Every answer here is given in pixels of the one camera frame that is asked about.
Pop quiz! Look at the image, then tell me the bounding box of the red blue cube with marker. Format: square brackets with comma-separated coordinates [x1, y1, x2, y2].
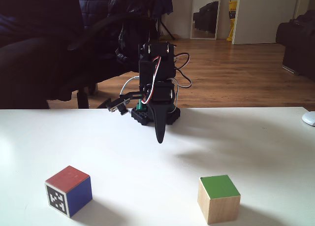
[44, 165, 93, 219]

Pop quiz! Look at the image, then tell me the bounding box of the black office chair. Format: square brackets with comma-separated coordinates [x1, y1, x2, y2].
[0, 0, 158, 110]

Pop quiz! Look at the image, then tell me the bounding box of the wooden cube with green face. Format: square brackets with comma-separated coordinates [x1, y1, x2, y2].
[197, 174, 241, 225]

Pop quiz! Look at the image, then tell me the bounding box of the white door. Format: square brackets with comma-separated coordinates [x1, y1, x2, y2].
[231, 0, 306, 45]

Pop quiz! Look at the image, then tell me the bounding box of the white framed mirror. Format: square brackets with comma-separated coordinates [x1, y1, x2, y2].
[189, 0, 222, 41]

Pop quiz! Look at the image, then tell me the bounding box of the black tripod stand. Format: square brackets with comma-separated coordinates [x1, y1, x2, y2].
[156, 13, 176, 42]

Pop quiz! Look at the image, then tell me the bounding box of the yellow bag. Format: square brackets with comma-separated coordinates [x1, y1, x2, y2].
[226, 0, 238, 41]

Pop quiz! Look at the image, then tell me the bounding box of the white computer mouse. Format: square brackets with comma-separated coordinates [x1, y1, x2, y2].
[301, 110, 315, 127]

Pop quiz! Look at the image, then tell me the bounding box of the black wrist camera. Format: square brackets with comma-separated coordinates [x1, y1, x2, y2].
[107, 90, 143, 116]

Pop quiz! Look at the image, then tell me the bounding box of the white camera cable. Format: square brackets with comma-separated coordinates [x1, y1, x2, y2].
[120, 76, 141, 97]

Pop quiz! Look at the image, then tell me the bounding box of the dark quilted jacket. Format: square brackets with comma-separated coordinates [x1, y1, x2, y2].
[76, 0, 174, 27]

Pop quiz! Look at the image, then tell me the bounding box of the green circuit board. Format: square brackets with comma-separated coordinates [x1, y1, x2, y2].
[136, 99, 147, 112]

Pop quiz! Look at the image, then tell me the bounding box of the black sofa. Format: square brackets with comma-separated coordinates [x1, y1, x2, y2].
[275, 10, 315, 83]

